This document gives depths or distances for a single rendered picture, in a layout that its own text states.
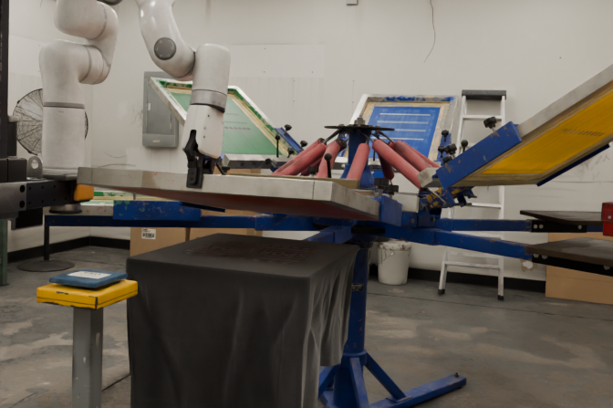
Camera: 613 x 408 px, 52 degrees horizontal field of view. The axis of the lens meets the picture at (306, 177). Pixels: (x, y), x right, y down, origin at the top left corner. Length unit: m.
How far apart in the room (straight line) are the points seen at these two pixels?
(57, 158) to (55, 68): 0.21
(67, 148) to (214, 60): 0.44
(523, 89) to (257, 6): 2.68
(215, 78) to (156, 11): 0.18
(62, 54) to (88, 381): 0.74
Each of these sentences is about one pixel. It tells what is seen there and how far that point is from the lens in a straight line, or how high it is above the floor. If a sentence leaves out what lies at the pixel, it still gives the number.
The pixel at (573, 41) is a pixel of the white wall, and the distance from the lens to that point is 5.97.
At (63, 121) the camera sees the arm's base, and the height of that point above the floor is 1.26.
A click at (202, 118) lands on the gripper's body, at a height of 1.27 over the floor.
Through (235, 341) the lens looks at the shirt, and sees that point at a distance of 1.43.
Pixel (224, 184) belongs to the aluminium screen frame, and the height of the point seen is 1.14.
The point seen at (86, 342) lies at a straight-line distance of 1.26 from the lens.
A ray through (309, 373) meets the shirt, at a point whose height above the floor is 0.71.
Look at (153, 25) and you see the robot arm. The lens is 1.34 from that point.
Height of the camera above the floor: 1.23
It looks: 3 degrees down
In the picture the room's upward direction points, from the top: 2 degrees clockwise
